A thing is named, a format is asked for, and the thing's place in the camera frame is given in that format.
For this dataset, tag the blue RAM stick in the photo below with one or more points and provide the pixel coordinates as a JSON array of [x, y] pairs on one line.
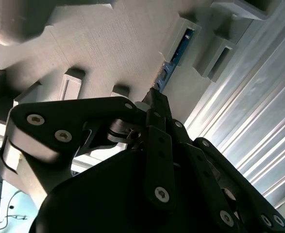
[[165, 72]]

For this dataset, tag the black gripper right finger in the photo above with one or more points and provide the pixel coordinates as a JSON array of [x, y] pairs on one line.
[[190, 155]]

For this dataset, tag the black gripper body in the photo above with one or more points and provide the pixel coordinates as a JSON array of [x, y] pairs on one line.
[[96, 206]]

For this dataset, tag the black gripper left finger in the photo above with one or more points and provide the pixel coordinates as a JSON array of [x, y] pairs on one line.
[[59, 116]]

